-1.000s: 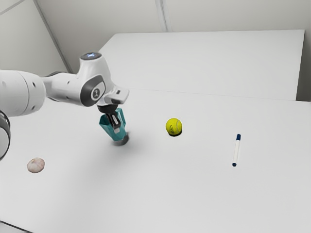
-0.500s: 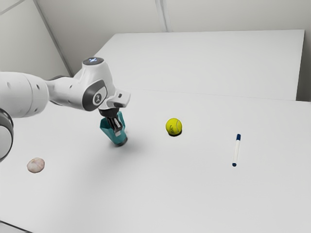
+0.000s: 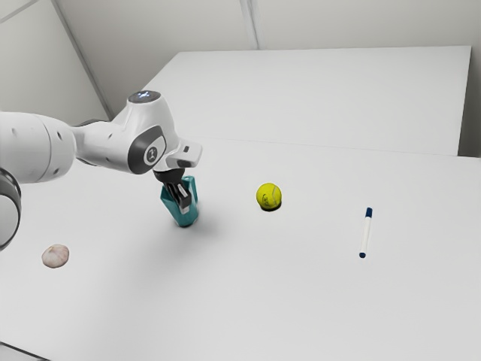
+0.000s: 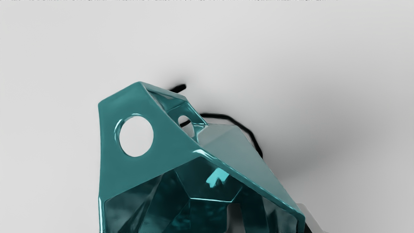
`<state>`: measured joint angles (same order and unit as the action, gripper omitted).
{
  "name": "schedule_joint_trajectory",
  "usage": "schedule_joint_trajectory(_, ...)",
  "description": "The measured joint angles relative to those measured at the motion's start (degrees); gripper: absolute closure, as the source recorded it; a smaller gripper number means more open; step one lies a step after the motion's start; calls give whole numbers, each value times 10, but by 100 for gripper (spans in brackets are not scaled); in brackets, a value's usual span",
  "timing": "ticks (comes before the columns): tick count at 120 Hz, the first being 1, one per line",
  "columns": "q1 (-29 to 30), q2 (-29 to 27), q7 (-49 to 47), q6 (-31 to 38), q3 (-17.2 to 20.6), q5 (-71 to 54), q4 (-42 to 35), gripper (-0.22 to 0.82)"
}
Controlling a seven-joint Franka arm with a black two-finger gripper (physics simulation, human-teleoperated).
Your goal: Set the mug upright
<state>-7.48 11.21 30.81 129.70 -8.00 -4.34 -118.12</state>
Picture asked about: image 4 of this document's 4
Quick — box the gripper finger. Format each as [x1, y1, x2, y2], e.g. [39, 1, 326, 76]
[297, 203, 329, 233]

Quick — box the teal faceted mug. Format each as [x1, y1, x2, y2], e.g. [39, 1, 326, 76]
[98, 81, 306, 233]

